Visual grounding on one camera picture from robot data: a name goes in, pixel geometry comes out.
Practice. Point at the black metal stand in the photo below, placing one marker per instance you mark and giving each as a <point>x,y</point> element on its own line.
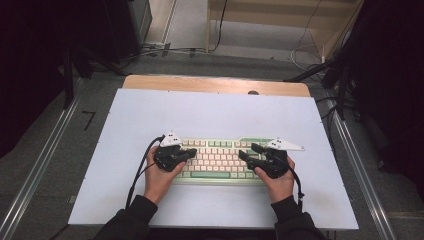
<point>340,80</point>
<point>68,76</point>

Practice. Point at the dark round table grommet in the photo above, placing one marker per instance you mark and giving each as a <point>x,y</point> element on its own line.
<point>253,92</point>

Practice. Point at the person's left hand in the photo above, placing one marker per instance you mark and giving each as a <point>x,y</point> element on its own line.
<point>160,183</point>

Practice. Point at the black cabinet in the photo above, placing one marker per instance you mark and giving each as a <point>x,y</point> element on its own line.
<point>128,26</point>

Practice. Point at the white table cover board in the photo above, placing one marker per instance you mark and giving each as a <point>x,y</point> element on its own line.
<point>216,113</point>

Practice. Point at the metal floor rail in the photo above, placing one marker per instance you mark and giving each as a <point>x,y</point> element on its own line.
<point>363,166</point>
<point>36,160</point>

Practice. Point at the green and pink keyboard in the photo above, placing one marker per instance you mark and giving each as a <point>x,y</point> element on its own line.
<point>216,161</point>

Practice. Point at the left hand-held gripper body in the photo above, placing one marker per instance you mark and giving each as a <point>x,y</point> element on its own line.
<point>168,156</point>

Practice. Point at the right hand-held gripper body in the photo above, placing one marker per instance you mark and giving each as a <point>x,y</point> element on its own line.
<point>275,163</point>

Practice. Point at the dark curtain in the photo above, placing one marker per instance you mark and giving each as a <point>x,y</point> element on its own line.
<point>393,83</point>
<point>26,66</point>

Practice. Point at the light wooden shelf unit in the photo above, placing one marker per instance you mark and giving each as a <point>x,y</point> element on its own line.
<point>266,20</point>

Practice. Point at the person's right hand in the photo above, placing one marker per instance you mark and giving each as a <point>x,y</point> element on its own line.
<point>278,188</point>

